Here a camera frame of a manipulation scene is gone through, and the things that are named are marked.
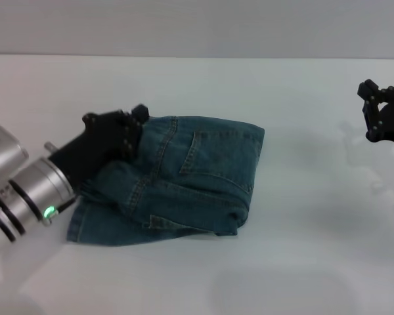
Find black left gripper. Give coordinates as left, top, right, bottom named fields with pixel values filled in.
left=47, top=104, right=150, bottom=185

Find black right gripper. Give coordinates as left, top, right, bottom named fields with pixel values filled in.
left=357, top=78, right=394, bottom=146

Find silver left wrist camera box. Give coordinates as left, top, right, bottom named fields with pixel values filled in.
left=0, top=114, right=30, bottom=193

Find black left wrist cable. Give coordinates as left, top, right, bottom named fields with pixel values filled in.
left=47, top=198, right=75, bottom=226

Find blue denim shorts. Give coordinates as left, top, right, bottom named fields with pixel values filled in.
left=66, top=115, right=266, bottom=247

